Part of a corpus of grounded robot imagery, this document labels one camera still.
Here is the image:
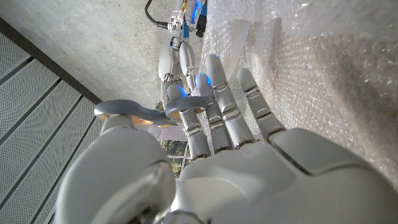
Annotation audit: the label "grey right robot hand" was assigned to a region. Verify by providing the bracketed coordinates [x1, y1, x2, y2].
[157, 36, 197, 108]

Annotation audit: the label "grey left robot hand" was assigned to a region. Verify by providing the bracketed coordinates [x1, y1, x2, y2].
[54, 53, 398, 224]

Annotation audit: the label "grey scissors with yellow handles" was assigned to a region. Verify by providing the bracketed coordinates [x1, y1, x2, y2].
[93, 95, 209, 128]

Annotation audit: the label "large clear bubble wrap sheet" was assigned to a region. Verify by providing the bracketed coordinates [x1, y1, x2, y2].
[194, 0, 398, 190]

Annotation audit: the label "printed forest window backdrop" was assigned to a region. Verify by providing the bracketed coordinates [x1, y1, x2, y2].
[147, 101, 192, 178]

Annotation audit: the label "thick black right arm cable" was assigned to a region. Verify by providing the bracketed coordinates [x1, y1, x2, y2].
[144, 0, 170, 30]

